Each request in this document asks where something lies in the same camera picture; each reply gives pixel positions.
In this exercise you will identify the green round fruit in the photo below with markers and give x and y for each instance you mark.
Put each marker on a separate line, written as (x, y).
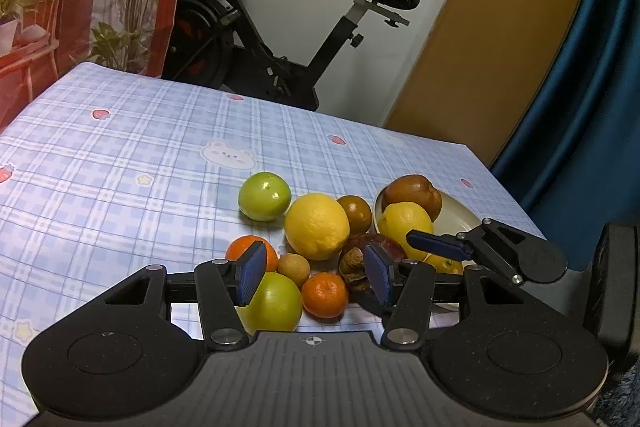
(275, 302)
(264, 196)

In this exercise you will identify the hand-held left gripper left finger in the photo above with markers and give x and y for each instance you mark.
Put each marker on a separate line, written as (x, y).
(252, 274)

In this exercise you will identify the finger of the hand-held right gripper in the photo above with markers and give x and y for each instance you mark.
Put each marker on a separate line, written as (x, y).
(435, 243)

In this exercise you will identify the grey blue rug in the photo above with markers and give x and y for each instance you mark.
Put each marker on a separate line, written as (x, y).
(625, 387)

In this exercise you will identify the brown round fruit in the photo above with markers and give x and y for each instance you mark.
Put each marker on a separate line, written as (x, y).
(354, 214)

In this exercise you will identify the blue plaid tablecloth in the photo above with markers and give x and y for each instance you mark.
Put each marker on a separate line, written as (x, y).
(125, 167)

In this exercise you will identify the blue curtain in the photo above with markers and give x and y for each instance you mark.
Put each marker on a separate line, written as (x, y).
(590, 107)

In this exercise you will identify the black exercise bike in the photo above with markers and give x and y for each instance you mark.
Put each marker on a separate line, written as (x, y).
(235, 37)

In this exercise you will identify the wooden door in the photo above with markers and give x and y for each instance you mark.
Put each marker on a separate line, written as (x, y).
(500, 32)

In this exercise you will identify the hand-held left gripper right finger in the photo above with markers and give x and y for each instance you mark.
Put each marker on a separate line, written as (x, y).
(377, 272)

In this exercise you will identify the yellow lemon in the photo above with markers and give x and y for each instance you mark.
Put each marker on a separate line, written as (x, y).
(316, 227)
(400, 222)

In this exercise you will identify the dark purple mangosteen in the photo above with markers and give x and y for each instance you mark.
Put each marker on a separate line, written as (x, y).
(387, 247)

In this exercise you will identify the red brown apple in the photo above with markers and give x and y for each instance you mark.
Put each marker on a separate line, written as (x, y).
(412, 196)

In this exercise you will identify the beige plate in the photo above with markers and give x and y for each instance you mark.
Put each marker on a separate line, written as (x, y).
(455, 217)

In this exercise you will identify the small brown longan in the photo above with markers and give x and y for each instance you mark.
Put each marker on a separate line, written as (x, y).
(293, 269)

